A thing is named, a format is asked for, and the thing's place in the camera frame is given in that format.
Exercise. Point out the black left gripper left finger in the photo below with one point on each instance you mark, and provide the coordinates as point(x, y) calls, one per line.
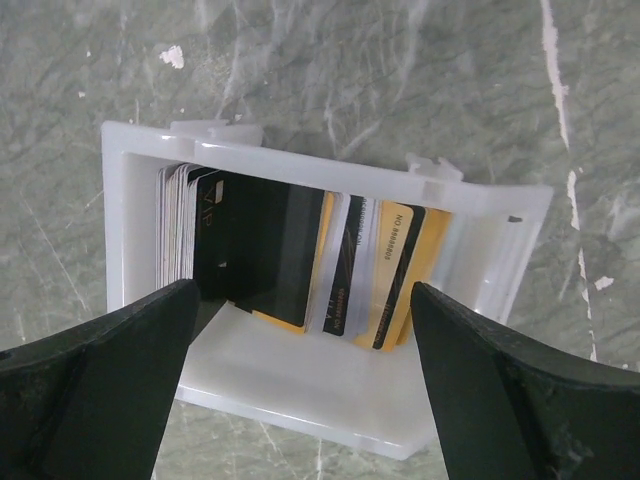
point(92, 401)

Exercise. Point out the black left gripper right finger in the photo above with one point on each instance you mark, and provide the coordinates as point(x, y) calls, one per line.
point(507, 406)

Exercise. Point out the gold card stack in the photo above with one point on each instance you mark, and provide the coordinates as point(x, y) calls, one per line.
point(369, 255)

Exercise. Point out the white card stack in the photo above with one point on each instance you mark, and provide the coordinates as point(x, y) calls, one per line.
point(172, 187)

